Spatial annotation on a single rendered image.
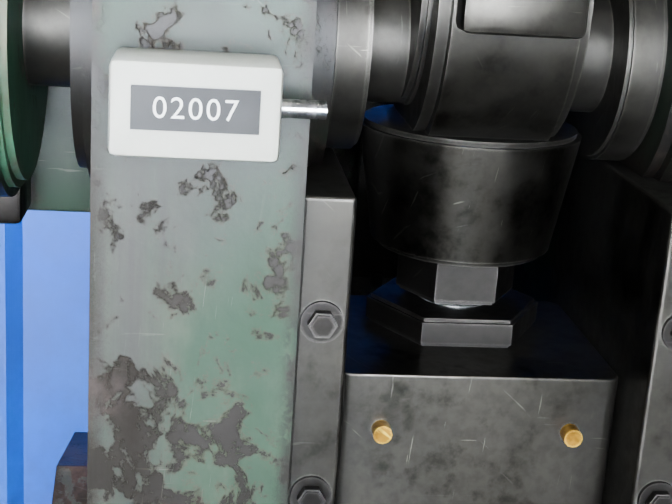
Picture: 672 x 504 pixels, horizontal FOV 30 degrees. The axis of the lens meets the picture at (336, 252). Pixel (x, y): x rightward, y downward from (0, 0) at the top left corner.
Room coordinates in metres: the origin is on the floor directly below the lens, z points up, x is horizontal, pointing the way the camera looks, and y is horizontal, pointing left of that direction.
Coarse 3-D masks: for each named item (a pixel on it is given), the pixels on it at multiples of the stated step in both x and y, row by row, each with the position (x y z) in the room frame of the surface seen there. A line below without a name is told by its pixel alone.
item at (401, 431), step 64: (384, 320) 0.67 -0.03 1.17; (448, 320) 0.65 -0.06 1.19; (512, 320) 0.65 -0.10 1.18; (384, 384) 0.60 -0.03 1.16; (448, 384) 0.60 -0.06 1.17; (512, 384) 0.61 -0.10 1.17; (576, 384) 0.61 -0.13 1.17; (384, 448) 0.60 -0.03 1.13; (448, 448) 0.60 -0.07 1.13; (512, 448) 0.61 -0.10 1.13; (576, 448) 0.61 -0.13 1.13
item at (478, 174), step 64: (448, 0) 0.61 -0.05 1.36; (512, 0) 0.59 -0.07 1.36; (576, 0) 0.59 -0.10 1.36; (448, 64) 0.60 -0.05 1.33; (512, 64) 0.61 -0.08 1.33; (576, 64) 0.62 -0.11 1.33; (384, 128) 0.65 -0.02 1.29; (448, 128) 0.63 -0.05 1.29; (512, 128) 0.63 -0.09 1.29; (384, 192) 0.66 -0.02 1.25; (448, 192) 0.63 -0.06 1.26; (512, 192) 0.63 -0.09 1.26; (448, 256) 0.64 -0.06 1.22; (512, 256) 0.64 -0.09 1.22
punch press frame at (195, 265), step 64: (128, 0) 0.54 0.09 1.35; (192, 0) 0.54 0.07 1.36; (256, 0) 0.54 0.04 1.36; (320, 0) 0.60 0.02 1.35; (320, 64) 0.60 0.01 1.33; (320, 128) 0.61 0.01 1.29; (128, 192) 0.54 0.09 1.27; (192, 192) 0.54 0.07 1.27; (256, 192) 0.54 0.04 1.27; (128, 256) 0.54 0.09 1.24; (192, 256) 0.54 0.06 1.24; (256, 256) 0.54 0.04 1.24; (128, 320) 0.54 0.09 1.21; (192, 320) 0.54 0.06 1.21; (256, 320) 0.55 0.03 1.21; (128, 384) 0.54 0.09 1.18; (192, 384) 0.54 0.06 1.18; (256, 384) 0.55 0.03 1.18; (128, 448) 0.54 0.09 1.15; (192, 448) 0.54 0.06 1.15; (256, 448) 0.55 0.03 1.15
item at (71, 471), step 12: (84, 432) 1.17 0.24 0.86; (72, 444) 1.11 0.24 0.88; (84, 444) 1.11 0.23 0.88; (72, 456) 1.05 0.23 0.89; (84, 456) 1.06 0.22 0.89; (60, 468) 1.01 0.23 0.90; (72, 468) 1.01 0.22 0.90; (84, 468) 1.02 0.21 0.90; (60, 480) 1.00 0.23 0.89; (72, 480) 1.00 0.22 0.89; (84, 480) 1.00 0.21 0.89; (60, 492) 0.99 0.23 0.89; (72, 492) 0.99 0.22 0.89; (84, 492) 0.99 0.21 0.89
